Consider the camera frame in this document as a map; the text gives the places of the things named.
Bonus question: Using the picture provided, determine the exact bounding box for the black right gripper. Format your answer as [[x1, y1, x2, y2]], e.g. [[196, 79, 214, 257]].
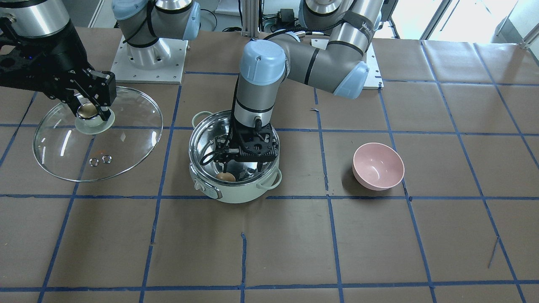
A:
[[51, 68, 116, 122]]

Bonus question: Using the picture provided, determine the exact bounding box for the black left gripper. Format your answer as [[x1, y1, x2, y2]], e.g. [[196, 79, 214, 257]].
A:
[[214, 126, 279, 174]]

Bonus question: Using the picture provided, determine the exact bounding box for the beige egg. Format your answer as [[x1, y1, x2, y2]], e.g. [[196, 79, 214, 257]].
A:
[[216, 172, 236, 182]]

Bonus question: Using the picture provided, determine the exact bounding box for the glass pot lid with knob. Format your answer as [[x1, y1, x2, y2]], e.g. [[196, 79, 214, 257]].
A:
[[33, 86, 163, 182]]

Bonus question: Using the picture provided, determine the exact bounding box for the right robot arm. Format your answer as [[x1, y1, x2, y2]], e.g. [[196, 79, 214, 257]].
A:
[[1, 0, 200, 122]]

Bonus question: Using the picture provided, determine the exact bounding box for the pale green electric pot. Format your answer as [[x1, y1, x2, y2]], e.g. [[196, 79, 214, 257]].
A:
[[189, 111, 282, 203]]

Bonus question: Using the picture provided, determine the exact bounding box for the pink bowl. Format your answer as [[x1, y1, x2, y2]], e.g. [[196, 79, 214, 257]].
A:
[[352, 142, 406, 191]]

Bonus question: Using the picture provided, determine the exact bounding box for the black camera cable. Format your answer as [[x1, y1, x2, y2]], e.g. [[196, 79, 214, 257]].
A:
[[200, 84, 240, 165]]

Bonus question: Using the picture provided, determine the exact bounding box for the aluminium frame post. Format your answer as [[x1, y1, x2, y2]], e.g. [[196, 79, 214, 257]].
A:
[[238, 0, 263, 40]]

